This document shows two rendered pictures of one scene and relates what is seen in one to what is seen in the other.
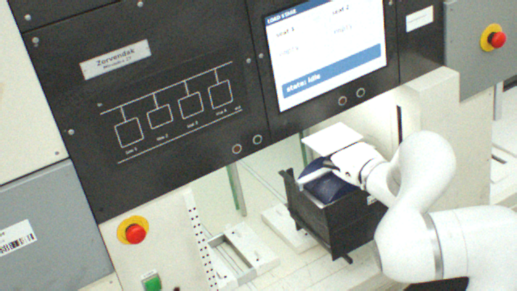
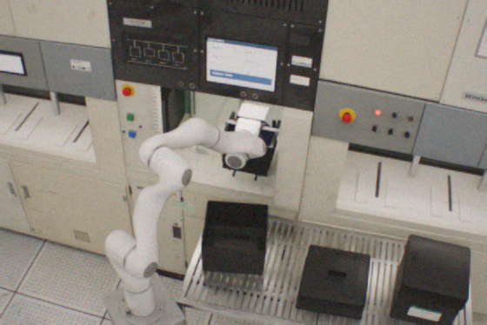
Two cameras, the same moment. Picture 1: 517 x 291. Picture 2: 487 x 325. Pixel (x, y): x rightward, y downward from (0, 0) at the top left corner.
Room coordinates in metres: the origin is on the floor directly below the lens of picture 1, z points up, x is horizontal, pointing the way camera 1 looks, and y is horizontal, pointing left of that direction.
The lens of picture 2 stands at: (-0.32, -1.32, 2.81)
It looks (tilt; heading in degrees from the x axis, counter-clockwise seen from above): 43 degrees down; 35
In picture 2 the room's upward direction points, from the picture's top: 3 degrees clockwise
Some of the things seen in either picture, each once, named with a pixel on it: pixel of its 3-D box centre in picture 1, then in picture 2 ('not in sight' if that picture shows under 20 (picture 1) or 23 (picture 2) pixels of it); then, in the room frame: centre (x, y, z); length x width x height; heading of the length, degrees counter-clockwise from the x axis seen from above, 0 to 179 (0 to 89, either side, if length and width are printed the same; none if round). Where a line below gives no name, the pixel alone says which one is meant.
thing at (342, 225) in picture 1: (338, 189); (250, 139); (1.34, -0.19, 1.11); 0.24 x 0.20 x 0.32; 113
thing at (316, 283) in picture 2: not in sight; (335, 278); (1.10, -0.83, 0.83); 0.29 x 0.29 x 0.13; 24
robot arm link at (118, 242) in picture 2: not in sight; (128, 259); (0.51, -0.22, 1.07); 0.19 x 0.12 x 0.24; 86
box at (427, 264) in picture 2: not in sight; (430, 282); (1.29, -1.20, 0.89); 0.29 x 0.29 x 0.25; 20
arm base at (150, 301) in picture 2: not in sight; (139, 295); (0.51, -0.25, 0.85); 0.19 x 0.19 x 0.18
